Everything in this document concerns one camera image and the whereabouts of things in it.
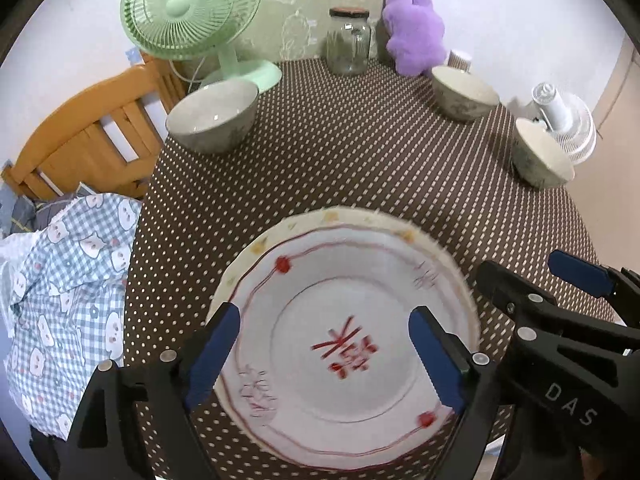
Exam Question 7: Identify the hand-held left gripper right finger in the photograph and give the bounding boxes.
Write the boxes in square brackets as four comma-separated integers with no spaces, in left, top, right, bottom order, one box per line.
[407,306,506,480]

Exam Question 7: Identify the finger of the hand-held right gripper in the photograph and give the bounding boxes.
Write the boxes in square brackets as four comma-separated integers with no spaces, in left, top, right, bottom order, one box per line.
[547,250,640,328]
[472,260,558,331]

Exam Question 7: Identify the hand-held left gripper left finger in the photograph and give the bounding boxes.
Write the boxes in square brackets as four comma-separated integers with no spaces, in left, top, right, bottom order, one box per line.
[70,302,241,480]

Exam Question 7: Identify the white plate red flower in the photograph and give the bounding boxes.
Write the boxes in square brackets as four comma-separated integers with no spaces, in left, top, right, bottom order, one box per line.
[215,227,476,471]

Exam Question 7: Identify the grey-green ceramic bowl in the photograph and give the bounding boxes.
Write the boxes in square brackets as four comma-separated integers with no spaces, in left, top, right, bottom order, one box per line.
[165,80,260,155]
[431,66,501,123]
[511,117,576,189]

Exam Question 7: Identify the scalloped yellow floral plate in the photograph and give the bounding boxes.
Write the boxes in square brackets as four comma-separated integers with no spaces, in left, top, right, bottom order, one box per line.
[205,205,483,356]

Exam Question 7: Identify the white fan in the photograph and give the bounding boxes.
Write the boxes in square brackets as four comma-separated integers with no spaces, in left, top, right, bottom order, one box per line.
[520,82,598,166]

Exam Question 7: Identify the blue checked blanket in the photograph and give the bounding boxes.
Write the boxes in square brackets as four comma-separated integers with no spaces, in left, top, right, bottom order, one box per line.
[0,192,143,441]

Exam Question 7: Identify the beige door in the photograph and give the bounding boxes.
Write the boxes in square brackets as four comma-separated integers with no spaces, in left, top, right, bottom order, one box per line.
[590,35,640,161]

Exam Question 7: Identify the brown polka dot tablecloth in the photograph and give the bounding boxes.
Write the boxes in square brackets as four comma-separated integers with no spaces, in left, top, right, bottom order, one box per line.
[120,57,621,480]

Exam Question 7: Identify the grey blue cloth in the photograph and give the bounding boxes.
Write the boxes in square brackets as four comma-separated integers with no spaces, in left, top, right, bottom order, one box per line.
[0,190,66,236]

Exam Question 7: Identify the cotton swab container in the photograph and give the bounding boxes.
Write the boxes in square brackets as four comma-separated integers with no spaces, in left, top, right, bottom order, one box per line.
[447,49,473,73]

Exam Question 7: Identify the wooden chair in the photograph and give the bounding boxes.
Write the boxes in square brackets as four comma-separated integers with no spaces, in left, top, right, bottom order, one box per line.
[0,55,188,201]

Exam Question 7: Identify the purple plush toy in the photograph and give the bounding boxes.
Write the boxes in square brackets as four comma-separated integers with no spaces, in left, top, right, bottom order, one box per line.
[382,0,447,77]

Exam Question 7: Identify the glass jar with lid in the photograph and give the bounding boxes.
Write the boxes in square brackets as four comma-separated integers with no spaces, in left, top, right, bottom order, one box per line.
[326,6,372,77]

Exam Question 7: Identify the green desk fan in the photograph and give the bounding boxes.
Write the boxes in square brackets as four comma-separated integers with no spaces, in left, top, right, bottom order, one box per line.
[120,0,283,93]

